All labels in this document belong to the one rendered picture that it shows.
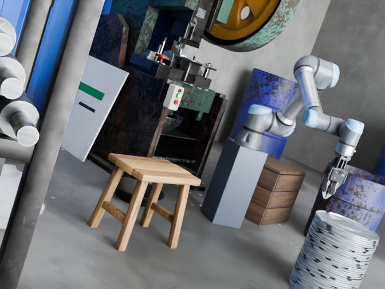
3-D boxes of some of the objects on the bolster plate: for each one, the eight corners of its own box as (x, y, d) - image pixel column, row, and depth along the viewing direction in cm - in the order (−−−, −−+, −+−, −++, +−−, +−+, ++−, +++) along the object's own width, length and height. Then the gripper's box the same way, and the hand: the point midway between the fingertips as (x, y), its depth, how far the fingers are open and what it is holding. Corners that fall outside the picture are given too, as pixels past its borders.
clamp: (167, 64, 322) (172, 48, 320) (146, 58, 309) (152, 42, 307) (160, 62, 326) (165, 46, 324) (140, 56, 313) (146, 39, 311)
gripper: (335, 152, 221) (317, 198, 225) (356, 160, 221) (337, 206, 225) (332, 149, 230) (314, 194, 233) (351, 156, 230) (333, 200, 233)
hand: (325, 195), depth 232 cm, fingers closed
